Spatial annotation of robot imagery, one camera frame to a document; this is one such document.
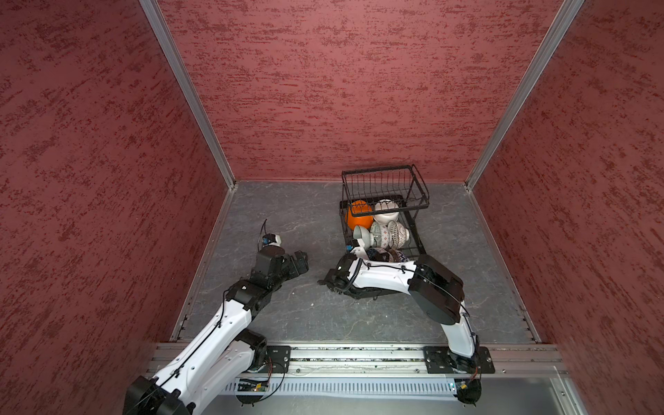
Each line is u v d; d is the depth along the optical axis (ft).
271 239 2.36
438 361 2.43
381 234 2.94
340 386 2.33
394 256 2.80
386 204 3.41
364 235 2.96
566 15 2.34
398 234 2.99
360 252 2.56
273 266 2.02
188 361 1.42
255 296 1.81
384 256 2.71
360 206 3.38
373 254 2.92
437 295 1.58
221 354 1.62
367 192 3.70
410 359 2.49
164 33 2.44
